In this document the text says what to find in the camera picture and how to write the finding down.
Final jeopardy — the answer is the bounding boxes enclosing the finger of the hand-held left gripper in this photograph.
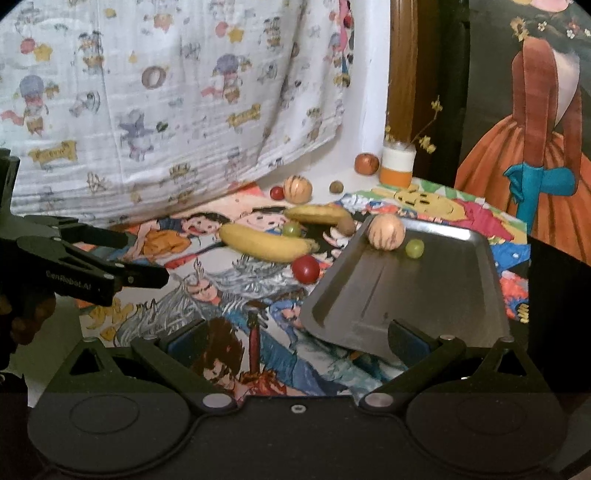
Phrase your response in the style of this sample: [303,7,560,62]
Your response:
[107,260,170,291]
[61,222,139,250]

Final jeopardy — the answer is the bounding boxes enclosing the orange and white jar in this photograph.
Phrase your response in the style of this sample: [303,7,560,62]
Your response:
[379,141,417,188]

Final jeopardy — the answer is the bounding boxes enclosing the brown wooden post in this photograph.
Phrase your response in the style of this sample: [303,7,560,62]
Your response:
[389,0,419,145]

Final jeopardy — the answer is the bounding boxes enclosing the brown-tipped yellow banana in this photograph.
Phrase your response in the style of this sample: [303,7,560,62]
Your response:
[284,204,357,236]

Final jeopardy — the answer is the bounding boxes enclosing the metal tray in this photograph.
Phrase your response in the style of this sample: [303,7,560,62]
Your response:
[300,215,512,370]

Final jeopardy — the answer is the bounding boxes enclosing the colourful cartoon tablecloth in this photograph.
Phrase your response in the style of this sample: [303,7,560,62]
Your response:
[76,178,532,398]

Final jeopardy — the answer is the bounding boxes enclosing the dried yellow flower sprigs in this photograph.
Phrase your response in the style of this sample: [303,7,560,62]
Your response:
[385,96,438,155]

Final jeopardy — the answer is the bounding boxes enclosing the long yellow banana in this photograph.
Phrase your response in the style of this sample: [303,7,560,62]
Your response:
[219,224,319,264]

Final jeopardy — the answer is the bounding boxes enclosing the striped pepino melon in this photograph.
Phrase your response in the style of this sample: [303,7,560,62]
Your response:
[368,215,406,251]
[283,175,314,204]

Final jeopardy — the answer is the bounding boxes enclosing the person's left hand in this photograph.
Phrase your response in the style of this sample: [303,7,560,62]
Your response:
[0,294,58,370]

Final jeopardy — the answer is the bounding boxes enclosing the wall poster with orange dress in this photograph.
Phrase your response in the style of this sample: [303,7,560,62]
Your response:
[455,0,591,269]

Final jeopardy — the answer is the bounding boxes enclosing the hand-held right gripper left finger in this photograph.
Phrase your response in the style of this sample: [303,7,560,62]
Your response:
[46,318,238,414]

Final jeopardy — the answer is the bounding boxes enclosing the white cartoon printed cloth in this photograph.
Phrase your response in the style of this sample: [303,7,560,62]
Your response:
[0,0,357,228]

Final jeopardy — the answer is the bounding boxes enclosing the red apple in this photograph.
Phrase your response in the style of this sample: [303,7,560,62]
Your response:
[355,152,380,175]

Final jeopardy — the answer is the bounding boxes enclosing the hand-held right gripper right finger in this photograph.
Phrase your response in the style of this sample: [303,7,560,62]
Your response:
[358,318,532,414]

